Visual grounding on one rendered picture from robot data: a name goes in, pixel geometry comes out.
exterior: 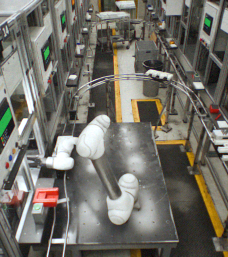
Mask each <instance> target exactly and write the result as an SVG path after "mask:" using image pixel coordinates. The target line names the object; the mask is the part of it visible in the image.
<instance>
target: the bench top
mask: <svg viewBox="0 0 228 257"><path fill-rule="evenodd" d="M88 124H89V123H76V124H75V129H74V136H73V137H74V138H78V137H79V135H80V134H81V133H82V131H83V130H84V129H85V128H86V126H87V125H88ZM129 130H130V131H129ZM103 140H104V148H105V151H104V153H105V155H106V158H107V160H108V162H109V165H110V167H111V169H112V171H113V173H114V175H115V177H116V180H117V182H118V183H119V180H120V178H121V176H123V175H124V174H132V175H134V176H135V177H136V179H137V180H138V184H139V190H138V201H139V205H140V209H133V210H132V212H131V214H130V216H129V218H128V220H127V221H126V222H125V223H123V224H115V223H113V222H111V220H110V219H109V215H108V205H107V196H108V195H107V192H106V190H105V188H104V186H103V184H102V183H101V181H100V179H99V176H98V174H97V172H96V170H95V168H94V166H93V164H92V163H91V161H90V160H89V159H87V158H83V157H82V156H80V155H79V154H78V153H77V150H76V145H75V144H74V148H73V150H72V152H71V155H70V158H72V159H73V160H74V166H73V168H72V169H69V170H67V176H68V177H69V179H68V180H66V191H67V196H68V198H69V201H68V203H69V228H68V235H67V239H68V243H66V246H105V245H128V244H174V243H178V237H177V232H176V228H175V223H174V219H173V214H172V212H171V208H170V203H169V199H168V194H167V190H166V184H165V180H164V176H163V172H162V169H161V165H160V160H159V155H158V151H157V146H156V142H155V138H154V133H153V129H152V126H151V122H110V124H109V127H108V129H107V131H106V133H105V135H104V138H103ZM111 149H112V150H111ZM54 178H55V179H56V178H57V174H56V171H55V174H54ZM54 188H58V190H59V196H58V200H61V199H65V198H66V195H65V188H64V180H56V181H55V186H54ZM55 208H56V221H55V227H54V233H53V236H52V239H65V235H66V229H67V221H68V210H67V202H62V203H58V204H57V206H55ZM167 221H169V223H167ZM53 222H54V207H50V208H49V213H48V218H47V222H46V227H45V232H44V237H43V239H42V244H41V245H31V246H32V247H49V244H48V242H49V239H50V236H51V230H52V225H53ZM155 234H157V236H155Z"/></svg>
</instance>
